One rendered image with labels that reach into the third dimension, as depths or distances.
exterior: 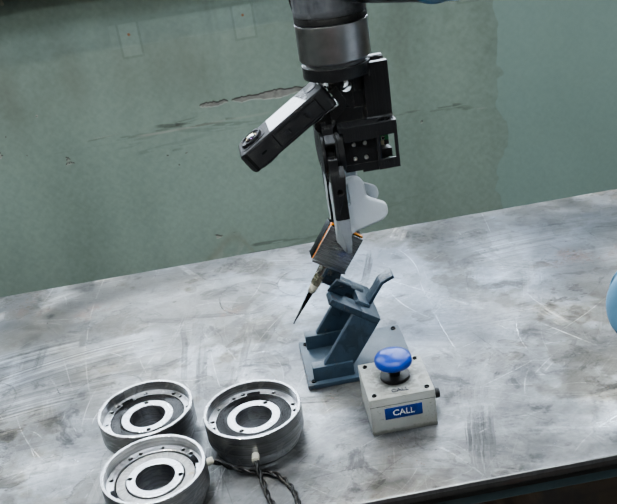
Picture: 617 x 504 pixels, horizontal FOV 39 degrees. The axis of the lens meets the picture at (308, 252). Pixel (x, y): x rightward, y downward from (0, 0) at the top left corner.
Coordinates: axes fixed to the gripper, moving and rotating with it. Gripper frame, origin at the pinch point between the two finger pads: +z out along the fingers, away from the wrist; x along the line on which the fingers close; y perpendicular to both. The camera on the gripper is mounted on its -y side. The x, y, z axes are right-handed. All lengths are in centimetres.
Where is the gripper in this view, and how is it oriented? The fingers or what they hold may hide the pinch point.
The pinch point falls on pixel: (339, 237)
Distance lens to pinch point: 99.9
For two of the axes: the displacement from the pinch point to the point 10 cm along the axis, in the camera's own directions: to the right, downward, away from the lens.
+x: -1.2, -4.2, 9.0
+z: 1.4, 8.9, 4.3
